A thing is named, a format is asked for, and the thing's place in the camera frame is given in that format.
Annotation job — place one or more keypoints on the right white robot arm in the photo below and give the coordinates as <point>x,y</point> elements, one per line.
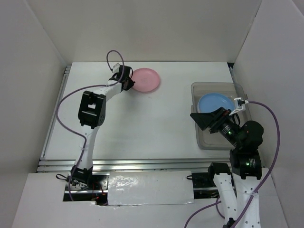
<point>237,183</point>

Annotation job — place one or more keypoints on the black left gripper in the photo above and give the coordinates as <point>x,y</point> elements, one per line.
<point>132,83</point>

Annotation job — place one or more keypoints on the blue plastic plate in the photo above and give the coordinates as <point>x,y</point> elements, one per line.
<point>213,101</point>

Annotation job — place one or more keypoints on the white foam cover panel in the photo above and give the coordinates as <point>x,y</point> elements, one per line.
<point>150,188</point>

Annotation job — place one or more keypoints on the clear plastic bin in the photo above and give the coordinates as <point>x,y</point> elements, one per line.
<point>215,141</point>

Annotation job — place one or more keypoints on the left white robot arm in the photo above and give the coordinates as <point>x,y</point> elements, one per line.
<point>91,115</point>

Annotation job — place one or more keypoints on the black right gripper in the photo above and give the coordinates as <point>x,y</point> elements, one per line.
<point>204,119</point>

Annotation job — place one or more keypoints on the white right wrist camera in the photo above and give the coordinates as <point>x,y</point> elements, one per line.
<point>240,105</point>

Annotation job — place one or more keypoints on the pink plastic plate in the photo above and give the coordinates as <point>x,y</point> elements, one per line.
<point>145,80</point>

